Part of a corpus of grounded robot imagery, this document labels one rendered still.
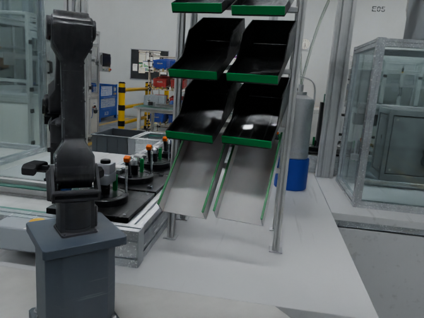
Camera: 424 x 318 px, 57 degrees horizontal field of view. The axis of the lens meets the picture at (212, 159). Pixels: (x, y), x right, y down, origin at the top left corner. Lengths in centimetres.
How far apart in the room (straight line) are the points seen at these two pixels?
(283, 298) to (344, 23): 155
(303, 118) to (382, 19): 1021
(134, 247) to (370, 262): 104
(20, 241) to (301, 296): 70
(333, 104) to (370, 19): 976
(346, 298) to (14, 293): 76
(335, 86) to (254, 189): 119
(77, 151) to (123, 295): 37
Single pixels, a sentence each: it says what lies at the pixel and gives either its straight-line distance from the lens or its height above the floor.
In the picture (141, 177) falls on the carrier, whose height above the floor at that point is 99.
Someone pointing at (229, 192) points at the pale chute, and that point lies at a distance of 108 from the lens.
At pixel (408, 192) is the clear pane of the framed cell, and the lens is 181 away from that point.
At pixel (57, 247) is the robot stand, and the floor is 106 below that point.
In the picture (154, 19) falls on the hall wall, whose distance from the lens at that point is 1224.
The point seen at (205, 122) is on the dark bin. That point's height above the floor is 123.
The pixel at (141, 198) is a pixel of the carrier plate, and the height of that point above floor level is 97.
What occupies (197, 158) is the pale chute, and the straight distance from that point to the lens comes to 114.
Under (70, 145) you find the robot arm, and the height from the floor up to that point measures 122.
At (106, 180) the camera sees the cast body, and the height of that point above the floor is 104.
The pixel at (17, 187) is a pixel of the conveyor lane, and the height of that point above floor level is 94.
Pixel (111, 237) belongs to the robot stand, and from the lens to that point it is 74.
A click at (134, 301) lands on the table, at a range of 93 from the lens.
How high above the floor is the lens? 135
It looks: 12 degrees down
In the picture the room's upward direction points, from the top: 4 degrees clockwise
